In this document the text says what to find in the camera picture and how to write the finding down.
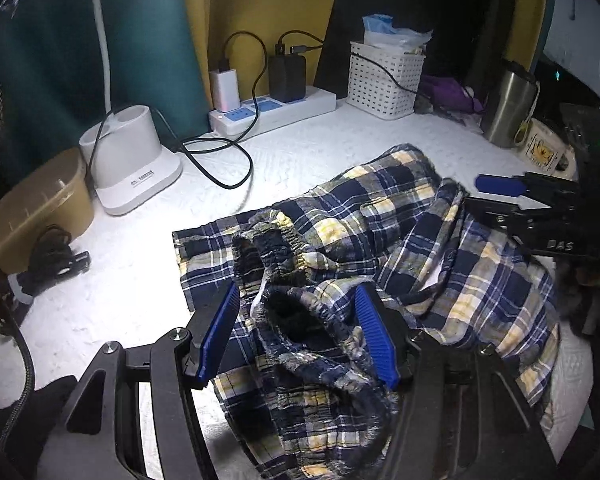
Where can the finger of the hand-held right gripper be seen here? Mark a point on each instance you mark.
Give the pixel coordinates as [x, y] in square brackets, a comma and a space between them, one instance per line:
[505, 217]
[500, 185]

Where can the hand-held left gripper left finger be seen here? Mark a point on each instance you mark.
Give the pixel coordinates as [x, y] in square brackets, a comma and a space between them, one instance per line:
[220, 330]

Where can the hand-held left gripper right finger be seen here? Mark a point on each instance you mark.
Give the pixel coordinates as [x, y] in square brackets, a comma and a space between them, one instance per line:
[375, 335]

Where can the blue yellow plaid pants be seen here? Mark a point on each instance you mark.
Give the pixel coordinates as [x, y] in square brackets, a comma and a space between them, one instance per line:
[480, 280]

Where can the white printed mug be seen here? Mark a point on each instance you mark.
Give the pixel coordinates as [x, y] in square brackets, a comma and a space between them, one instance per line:
[542, 147]

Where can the steel tumbler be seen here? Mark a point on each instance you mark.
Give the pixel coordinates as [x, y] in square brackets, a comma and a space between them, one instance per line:
[505, 105]

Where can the purple cloth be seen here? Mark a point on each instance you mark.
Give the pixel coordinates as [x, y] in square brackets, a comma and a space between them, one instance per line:
[450, 92]

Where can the white perforated basket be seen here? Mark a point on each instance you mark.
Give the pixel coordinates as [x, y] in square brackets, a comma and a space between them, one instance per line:
[380, 85]

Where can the white lamp base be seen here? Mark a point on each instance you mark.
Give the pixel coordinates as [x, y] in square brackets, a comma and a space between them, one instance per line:
[130, 175]

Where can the yellow curtain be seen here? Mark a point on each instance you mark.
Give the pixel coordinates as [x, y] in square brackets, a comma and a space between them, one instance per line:
[540, 10]
[240, 0]

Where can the teal curtain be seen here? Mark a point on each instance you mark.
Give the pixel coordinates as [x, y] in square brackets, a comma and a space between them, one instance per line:
[551, 10]
[55, 60]

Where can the white table cloth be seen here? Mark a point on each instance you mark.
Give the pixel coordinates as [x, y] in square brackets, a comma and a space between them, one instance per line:
[300, 160]

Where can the blue plastic bag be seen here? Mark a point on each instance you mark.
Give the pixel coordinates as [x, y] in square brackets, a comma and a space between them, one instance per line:
[385, 30]

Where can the white power strip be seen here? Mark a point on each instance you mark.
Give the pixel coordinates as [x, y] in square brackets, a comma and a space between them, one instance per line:
[300, 105]

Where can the tan plastic container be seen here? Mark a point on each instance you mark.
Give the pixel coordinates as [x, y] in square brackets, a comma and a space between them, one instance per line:
[40, 200]

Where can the black charger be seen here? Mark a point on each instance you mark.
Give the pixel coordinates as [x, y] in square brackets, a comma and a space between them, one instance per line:
[287, 77]

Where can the white charger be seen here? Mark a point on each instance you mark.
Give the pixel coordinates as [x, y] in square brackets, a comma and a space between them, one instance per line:
[225, 90]

